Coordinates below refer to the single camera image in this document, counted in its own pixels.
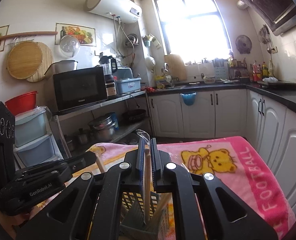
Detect chopsticks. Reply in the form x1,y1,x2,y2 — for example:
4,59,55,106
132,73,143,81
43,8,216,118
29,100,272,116
95,153,107,173
150,193,172,223
136,129,151,224

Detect white lower kitchen cabinets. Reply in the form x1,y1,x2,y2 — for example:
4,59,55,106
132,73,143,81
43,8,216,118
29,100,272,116
148,88,296,214

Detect left hand with painted nails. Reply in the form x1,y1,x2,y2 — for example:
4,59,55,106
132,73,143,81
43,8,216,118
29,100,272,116
0,206,40,239

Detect black frying pan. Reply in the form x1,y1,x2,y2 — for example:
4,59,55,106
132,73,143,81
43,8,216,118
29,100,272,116
122,109,146,124

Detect stainless steel pot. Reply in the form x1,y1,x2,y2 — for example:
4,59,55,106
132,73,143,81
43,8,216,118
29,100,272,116
88,115,115,142

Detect plastic drawer storage tower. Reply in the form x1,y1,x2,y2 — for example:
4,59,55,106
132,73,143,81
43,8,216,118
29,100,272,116
13,106,63,168

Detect dark green utensil basket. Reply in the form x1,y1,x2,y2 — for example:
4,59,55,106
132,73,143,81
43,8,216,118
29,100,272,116
120,192,170,239

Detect pink cartoon bear blanket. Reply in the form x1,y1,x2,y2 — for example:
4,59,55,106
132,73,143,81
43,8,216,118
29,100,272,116
32,135,296,240

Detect grey-blue plastic box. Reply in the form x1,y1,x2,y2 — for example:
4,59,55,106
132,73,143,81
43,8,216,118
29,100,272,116
117,77,141,94

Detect blue hanging trash bin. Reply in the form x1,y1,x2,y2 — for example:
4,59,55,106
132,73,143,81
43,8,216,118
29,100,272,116
180,92,197,106

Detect red plastic basin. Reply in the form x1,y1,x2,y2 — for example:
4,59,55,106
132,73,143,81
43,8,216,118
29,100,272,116
5,91,38,116

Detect metal shelf rack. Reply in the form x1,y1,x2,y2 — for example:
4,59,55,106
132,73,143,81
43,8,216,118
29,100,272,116
51,90,150,158

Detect black microwave oven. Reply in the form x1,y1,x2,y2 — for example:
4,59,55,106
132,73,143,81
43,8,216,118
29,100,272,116
47,67,108,112

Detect wooden cutting board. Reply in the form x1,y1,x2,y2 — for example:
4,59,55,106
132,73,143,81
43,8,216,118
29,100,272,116
164,54,187,81

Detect black blender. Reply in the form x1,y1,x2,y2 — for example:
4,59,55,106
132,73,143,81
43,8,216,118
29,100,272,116
99,56,118,99

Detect round bamboo tray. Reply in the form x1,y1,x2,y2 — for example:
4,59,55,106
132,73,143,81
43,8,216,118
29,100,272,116
6,41,43,80

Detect clear round lid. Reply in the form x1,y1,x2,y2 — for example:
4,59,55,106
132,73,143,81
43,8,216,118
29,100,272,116
60,35,81,57

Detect round woven straw mat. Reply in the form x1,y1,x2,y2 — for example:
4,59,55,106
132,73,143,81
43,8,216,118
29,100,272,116
26,42,54,82

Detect white cylindrical water heater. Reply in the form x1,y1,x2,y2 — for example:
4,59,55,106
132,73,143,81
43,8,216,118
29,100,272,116
84,0,142,23

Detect black range hood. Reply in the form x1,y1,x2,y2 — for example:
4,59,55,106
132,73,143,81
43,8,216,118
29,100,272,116
241,0,296,36

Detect fruit picture wall tile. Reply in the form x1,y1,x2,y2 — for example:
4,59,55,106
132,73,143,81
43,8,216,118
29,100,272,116
55,23,96,46

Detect wall mounted ventilation fan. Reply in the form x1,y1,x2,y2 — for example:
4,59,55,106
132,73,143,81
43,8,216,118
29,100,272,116
235,35,252,54

